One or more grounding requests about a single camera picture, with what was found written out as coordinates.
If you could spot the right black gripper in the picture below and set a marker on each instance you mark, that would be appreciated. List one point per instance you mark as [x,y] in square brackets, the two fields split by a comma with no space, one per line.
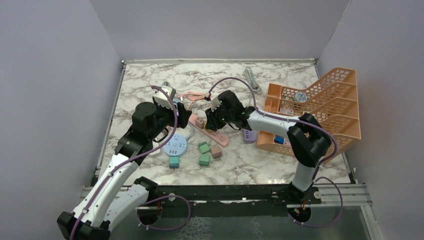
[211,122]

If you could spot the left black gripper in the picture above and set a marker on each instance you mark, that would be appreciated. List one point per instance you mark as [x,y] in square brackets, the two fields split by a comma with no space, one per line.
[183,115]

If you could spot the pink power strip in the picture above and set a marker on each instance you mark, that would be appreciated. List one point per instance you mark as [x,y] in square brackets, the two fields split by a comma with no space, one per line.
[216,136]

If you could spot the brown pink plug adapter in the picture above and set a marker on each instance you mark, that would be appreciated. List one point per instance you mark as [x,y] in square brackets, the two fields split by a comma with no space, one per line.
[199,122]

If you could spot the green plug adapter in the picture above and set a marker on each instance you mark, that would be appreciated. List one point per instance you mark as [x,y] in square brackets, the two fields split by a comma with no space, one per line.
[205,160]
[204,147]

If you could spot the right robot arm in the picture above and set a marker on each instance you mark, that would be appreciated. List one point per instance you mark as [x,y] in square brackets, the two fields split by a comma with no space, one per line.
[308,140]

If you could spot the teal plug adapter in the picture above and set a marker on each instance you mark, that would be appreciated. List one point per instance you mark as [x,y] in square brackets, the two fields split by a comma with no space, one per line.
[174,162]

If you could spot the round blue power strip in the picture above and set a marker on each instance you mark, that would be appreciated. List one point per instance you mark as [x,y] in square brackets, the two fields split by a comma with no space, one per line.
[176,146]

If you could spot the purple power strip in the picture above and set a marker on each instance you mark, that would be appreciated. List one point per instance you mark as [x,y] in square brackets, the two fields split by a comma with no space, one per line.
[249,136]

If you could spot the blue small box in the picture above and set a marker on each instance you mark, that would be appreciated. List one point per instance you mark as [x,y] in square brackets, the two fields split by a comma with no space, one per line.
[279,140]

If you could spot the round blue patterned disc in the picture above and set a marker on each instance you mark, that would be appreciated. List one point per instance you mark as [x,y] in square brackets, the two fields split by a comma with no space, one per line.
[300,97]

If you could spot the orange plastic file rack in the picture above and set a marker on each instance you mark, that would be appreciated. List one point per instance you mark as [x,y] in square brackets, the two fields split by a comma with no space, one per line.
[332,100]

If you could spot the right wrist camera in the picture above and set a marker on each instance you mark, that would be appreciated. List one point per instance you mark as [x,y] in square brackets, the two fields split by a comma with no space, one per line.
[215,104]

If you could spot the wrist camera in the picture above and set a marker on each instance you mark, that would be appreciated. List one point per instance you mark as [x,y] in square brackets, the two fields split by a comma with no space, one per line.
[164,99]
[215,104]

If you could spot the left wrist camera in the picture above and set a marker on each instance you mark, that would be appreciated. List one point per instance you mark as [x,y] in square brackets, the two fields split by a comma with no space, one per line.
[164,99]

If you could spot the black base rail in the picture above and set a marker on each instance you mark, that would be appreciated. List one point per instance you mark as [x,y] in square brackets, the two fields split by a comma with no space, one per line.
[151,202]

